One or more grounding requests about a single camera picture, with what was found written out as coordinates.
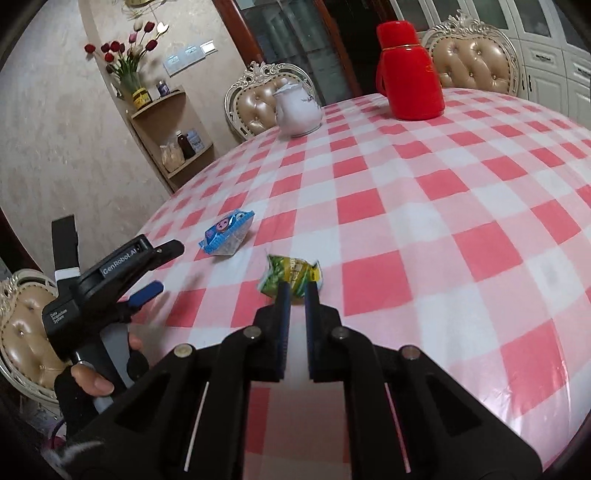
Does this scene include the beige tufted chair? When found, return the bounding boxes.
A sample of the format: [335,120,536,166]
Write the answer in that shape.
[0,269,71,403]
[421,10,523,97]
[224,61,318,143]

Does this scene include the white cabinet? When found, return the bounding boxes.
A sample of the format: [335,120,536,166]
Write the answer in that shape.
[392,0,591,160]

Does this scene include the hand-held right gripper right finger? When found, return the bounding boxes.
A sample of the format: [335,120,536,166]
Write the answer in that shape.
[305,281,544,480]

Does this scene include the wooden corner shelf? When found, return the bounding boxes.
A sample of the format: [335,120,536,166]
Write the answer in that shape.
[128,84,216,193]

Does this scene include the white teapot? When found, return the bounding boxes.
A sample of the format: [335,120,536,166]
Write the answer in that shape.
[271,78,324,138]

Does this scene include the black strap white tip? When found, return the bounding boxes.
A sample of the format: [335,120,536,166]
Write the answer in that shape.
[50,213,80,283]

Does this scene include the green snack packet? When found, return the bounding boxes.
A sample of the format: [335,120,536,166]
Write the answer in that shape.
[257,254,322,302]

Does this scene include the wall switch panel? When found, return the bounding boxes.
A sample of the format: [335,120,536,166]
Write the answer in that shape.
[163,40,219,78]

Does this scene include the red thermos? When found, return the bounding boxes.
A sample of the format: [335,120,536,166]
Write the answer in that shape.
[374,20,446,121]

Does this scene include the dark glass door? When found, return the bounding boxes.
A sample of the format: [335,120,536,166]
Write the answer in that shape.
[213,0,376,101]

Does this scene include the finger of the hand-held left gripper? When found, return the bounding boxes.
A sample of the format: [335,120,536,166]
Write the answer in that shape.
[147,239,186,271]
[126,279,165,311]

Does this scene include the artificial tulips in vase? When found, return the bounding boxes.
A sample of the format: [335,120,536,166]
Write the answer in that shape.
[84,19,161,95]

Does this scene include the white bun packet blue edges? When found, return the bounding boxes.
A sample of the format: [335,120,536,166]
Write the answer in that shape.
[198,209,256,257]

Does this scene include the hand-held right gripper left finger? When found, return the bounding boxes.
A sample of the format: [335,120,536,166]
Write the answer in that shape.
[62,281,293,480]

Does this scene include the person's left hand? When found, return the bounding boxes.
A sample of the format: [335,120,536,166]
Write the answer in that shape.
[53,332,151,444]

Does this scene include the clear bag of food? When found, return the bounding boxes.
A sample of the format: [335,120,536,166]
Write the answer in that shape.
[160,142,185,174]

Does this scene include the brown bottle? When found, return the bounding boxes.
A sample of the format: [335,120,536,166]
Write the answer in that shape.
[175,130,197,160]

